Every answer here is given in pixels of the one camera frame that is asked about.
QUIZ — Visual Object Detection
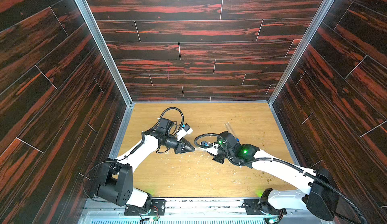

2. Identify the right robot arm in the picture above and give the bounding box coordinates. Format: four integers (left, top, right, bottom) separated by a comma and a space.
194, 131, 367, 224

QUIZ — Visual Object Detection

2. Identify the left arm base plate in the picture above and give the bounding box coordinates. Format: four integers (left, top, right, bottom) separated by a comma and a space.
124, 198, 166, 216

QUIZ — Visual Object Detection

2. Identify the clear test tube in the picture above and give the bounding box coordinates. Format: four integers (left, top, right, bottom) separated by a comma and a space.
224, 122, 233, 133
195, 146, 207, 152

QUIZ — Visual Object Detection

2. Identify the aluminium front rail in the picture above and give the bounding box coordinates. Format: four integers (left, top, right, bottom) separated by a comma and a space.
78, 197, 323, 224

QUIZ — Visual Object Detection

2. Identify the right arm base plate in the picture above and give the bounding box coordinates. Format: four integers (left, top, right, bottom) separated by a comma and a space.
242, 198, 287, 216

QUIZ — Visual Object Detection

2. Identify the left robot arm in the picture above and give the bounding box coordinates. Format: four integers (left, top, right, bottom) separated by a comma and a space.
84, 107, 195, 214

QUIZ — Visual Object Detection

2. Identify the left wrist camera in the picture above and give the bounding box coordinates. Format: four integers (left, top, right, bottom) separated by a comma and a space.
176, 124, 193, 141

